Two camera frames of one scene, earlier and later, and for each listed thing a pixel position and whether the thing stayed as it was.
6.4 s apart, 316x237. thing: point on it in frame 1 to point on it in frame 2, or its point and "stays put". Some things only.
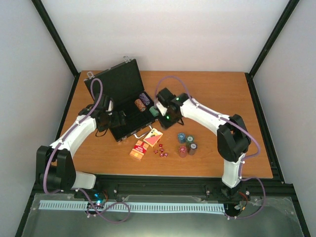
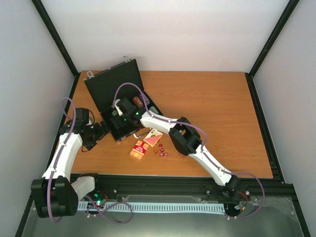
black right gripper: [166, 125] to [113, 121]
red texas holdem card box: [139, 149] stays put
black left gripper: [117, 123] to [101, 133]
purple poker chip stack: [144, 98] stays put
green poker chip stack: [153, 111] stays put
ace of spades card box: [153, 137] stays put
